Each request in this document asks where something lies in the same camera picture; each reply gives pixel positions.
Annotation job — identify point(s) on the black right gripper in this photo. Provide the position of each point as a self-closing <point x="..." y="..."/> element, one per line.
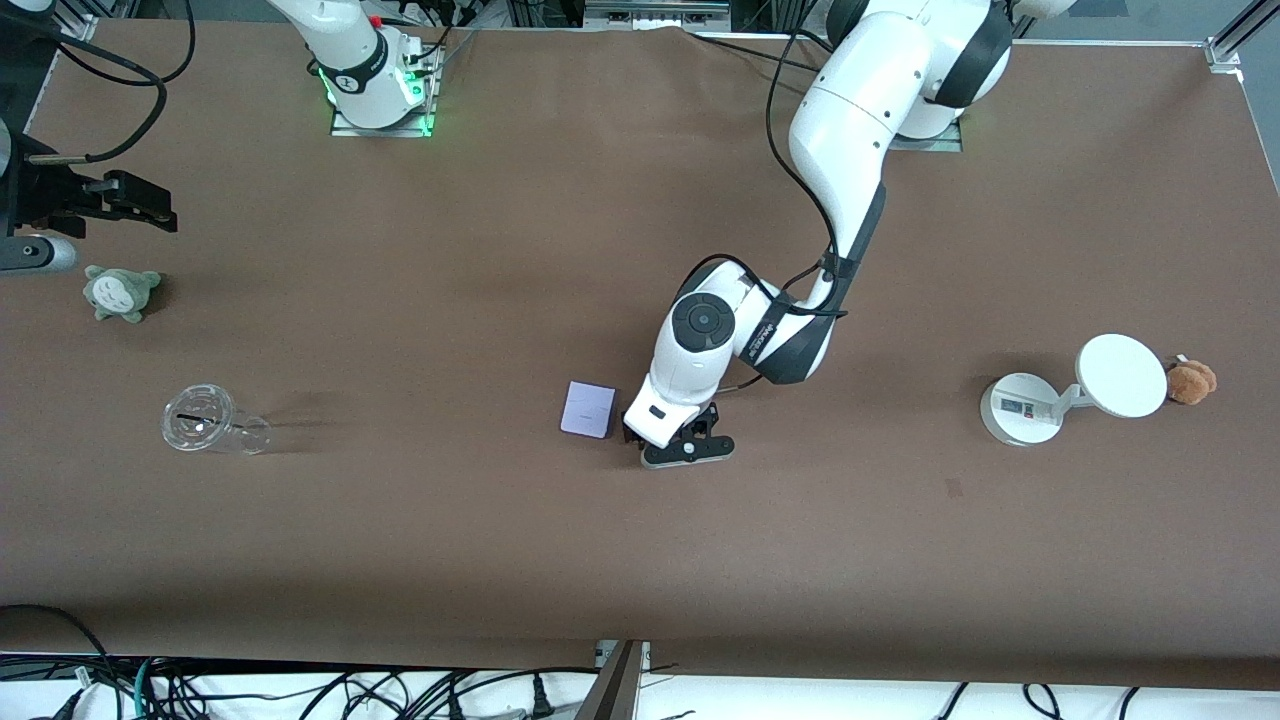
<point x="48" y="196"/>

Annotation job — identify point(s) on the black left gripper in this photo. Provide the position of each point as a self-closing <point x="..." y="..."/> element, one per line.
<point x="629" y="434"/>

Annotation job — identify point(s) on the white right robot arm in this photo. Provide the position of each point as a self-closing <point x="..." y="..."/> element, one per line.
<point x="350" y="55"/>

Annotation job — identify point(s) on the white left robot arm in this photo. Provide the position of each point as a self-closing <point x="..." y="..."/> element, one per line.
<point x="860" y="110"/>

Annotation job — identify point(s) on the grey green plush toy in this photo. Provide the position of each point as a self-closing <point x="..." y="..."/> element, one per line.
<point x="118" y="293"/>

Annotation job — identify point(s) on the clear plastic cup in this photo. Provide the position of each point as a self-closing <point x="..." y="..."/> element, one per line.
<point x="200" y="418"/>

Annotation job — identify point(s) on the aluminium table leg profile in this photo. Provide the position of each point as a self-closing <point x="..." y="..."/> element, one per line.
<point x="612" y="685"/>

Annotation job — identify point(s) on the black power plug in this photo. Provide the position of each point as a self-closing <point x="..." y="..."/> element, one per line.
<point x="541" y="698"/>

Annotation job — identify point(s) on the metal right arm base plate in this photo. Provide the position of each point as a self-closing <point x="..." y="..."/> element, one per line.
<point x="425" y="110"/>

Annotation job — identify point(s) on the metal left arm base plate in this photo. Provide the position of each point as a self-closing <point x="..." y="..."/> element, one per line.
<point x="935" y="143"/>

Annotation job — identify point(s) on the grey metal frame rail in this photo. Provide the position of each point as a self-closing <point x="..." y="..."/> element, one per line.
<point x="655" y="12"/>

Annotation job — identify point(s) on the aluminium corner frame profile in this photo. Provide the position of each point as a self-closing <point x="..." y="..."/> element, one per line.
<point x="1235" y="40"/>

